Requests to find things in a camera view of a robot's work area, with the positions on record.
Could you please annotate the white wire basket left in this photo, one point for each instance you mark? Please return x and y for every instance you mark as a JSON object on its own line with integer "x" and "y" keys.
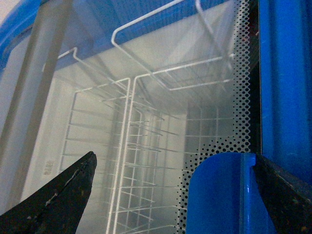
{"x": 90, "y": 109}

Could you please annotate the white wire basket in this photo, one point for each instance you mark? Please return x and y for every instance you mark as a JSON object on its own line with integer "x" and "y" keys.
{"x": 90, "y": 109}
{"x": 180, "y": 59}

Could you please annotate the white wire basket right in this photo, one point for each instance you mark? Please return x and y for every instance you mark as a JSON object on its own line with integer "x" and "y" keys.
{"x": 180, "y": 59}

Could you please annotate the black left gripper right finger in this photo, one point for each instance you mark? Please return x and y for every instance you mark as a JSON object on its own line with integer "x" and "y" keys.
{"x": 287, "y": 199}

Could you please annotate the white blue chest freezer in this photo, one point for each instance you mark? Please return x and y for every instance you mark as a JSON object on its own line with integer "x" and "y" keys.
{"x": 151, "y": 48}

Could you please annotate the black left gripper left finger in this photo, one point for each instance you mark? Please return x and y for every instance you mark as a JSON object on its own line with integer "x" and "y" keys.
{"x": 57, "y": 207}

